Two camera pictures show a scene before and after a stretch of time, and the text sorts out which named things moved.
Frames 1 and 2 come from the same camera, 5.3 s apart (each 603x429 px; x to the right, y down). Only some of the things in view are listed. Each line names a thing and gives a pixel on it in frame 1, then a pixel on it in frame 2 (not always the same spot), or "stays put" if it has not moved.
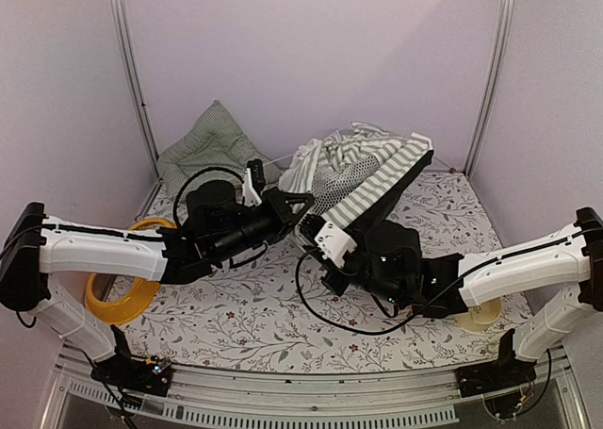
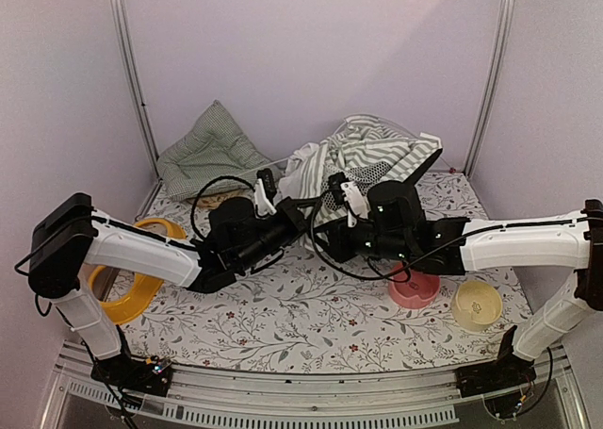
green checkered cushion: [216, 141] stays put
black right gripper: [332, 286] -> [339, 246]
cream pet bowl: [481, 317] stays put
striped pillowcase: [354, 173] stays put
